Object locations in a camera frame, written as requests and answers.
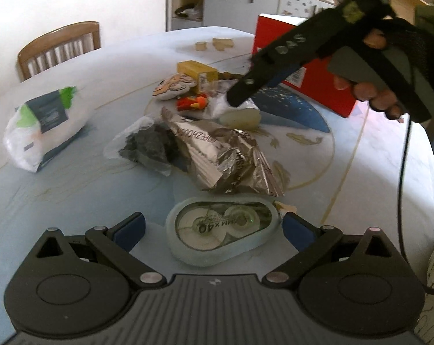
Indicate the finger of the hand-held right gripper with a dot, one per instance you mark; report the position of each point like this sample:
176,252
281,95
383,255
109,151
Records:
251,84

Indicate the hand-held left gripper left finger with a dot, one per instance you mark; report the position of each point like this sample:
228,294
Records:
132,228

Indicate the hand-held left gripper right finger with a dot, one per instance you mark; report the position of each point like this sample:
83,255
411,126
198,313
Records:
296,228

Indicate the cream translucent block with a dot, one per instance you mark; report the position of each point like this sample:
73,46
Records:
240,118

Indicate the clear plastic bag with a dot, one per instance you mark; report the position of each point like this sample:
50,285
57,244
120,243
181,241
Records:
217,102

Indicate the red cardboard box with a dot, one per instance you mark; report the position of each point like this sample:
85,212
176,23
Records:
332,90

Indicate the yellow small box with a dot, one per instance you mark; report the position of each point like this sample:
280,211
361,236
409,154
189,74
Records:
191,69

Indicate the silver foil bag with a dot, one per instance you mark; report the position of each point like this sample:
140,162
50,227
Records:
224,154

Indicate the pale blue correction tape dispenser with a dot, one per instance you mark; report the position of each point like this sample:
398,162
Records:
217,230

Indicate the clear bag with dark contents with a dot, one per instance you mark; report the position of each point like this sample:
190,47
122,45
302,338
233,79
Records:
145,143

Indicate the person's right hand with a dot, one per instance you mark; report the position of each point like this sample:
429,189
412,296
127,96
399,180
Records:
377,97

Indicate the small beige scrap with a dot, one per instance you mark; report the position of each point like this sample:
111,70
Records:
285,207

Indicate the angular wooden block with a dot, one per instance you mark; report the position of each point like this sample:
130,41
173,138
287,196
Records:
222,43

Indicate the orange flower toy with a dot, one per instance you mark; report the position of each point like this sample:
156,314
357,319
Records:
191,103

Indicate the round wooden block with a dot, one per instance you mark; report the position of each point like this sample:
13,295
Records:
201,46

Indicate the cartoon face pouch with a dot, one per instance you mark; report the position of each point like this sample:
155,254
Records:
172,86

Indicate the dark bag in cabinet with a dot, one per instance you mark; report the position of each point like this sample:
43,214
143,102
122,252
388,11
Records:
186,12

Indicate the white wet wipes packet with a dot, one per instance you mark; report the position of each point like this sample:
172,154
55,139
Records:
48,129

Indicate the wooden slat-back chair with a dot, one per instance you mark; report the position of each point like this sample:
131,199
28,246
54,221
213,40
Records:
58,43

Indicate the grey and wood wall cabinet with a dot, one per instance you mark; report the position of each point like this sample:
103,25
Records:
217,3

